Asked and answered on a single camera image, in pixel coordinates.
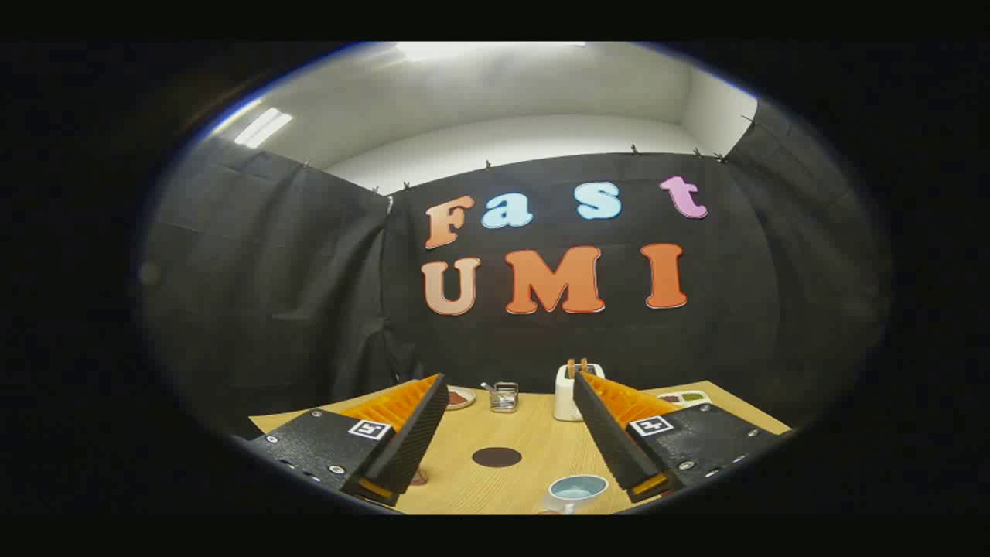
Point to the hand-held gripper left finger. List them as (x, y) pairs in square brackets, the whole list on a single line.
[(414, 441)]

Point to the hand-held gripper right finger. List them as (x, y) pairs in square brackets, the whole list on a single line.
[(607, 441)]

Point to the white cup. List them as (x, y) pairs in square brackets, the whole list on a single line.
[(576, 490)]

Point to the dark round coaster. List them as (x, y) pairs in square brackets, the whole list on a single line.
[(496, 457)]

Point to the white toaster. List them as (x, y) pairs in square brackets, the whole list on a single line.
[(564, 401)]

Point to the brown food piece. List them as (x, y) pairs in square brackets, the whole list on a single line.
[(456, 398)]

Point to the white round plate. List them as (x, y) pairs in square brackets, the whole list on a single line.
[(466, 393)]

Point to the white divided condiment tray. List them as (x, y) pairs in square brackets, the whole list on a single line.
[(684, 398)]

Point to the wooden table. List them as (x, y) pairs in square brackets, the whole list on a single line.
[(526, 483)]

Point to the ceiling light strip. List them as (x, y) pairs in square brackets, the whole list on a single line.
[(263, 128)]

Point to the ceiling light panel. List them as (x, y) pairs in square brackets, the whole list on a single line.
[(464, 50)]

